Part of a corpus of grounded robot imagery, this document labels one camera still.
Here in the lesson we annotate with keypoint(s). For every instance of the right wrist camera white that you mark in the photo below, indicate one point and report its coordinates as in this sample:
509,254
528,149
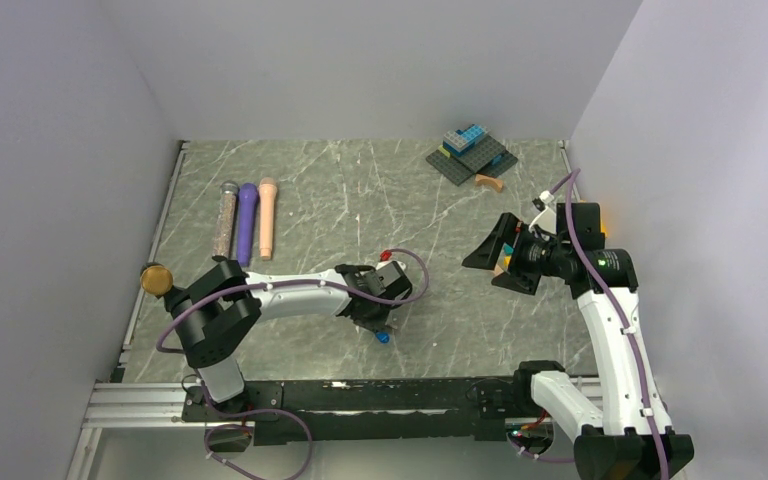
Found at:
546,217

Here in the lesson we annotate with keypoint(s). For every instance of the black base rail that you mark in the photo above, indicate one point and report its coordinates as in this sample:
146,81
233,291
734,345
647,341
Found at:
283,411

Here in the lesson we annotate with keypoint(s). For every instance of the lego brick build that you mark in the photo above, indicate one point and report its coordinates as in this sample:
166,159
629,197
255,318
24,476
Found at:
465,153

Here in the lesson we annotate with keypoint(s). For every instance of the glitter silver microphone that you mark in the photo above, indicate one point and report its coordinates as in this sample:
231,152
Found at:
223,235

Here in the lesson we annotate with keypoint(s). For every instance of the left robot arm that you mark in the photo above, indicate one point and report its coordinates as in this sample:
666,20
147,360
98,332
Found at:
225,304

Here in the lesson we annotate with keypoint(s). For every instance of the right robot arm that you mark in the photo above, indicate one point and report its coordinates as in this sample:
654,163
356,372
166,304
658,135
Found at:
630,435

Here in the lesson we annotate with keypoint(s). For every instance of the wooden arch block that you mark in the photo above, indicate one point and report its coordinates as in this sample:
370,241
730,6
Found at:
485,181

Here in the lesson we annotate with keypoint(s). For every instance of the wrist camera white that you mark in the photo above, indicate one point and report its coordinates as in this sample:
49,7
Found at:
546,217
392,280

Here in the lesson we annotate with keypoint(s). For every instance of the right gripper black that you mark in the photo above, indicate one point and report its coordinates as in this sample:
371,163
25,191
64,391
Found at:
488,253

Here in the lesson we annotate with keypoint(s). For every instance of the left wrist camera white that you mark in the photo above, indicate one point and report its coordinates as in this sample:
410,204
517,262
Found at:
392,280

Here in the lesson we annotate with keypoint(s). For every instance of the pink microphone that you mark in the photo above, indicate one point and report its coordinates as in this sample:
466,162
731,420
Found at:
267,190

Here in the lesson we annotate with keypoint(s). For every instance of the gold microphone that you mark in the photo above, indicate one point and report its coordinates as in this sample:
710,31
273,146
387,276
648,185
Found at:
156,280

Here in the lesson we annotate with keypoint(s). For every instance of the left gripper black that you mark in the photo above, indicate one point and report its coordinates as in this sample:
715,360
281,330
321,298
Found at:
377,324

